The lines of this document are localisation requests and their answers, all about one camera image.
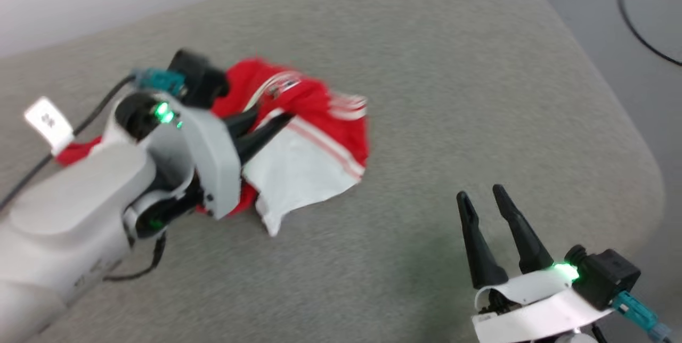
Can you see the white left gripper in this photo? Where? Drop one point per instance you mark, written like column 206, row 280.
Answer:
column 216, row 162

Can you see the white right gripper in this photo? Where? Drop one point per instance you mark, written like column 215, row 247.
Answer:
column 533, row 308

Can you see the red and white garment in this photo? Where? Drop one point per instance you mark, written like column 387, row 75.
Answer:
column 314, row 167

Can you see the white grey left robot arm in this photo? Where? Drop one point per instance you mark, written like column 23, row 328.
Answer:
column 69, row 215

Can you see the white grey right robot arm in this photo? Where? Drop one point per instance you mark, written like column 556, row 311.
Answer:
column 575, row 339

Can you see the grey fabric sofa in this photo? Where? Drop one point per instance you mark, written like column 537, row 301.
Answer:
column 437, row 76

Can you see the white paper label tag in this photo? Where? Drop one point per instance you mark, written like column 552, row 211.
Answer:
column 49, row 122

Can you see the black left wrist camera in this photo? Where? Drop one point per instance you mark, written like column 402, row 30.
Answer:
column 197, row 76

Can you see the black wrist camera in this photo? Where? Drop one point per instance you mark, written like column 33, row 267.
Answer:
column 607, row 276
column 197, row 76

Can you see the teal left camera connector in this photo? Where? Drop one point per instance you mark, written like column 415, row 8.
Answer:
column 160, row 81

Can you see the teal camera connector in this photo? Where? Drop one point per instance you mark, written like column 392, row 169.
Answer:
column 636, row 313
column 160, row 81

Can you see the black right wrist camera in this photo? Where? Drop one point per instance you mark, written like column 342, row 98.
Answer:
column 607, row 276

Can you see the teal right camera connector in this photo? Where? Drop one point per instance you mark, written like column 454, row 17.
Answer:
column 636, row 313

